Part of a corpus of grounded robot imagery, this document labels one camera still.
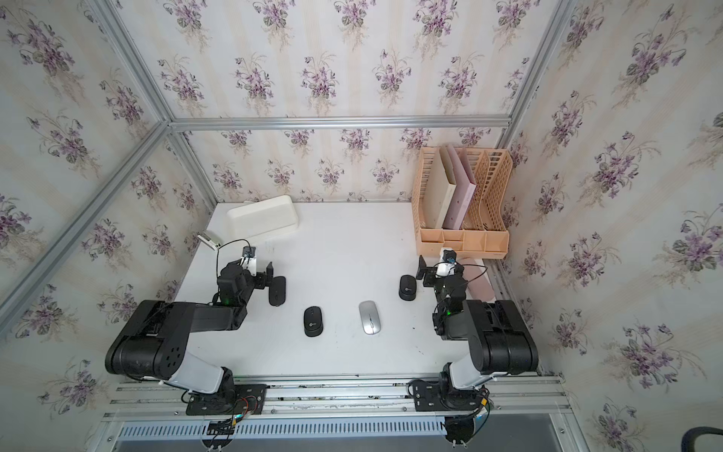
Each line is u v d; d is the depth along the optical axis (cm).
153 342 45
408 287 93
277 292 91
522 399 72
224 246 81
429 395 73
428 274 80
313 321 85
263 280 84
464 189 87
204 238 106
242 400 72
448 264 76
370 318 86
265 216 115
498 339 45
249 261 80
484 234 98
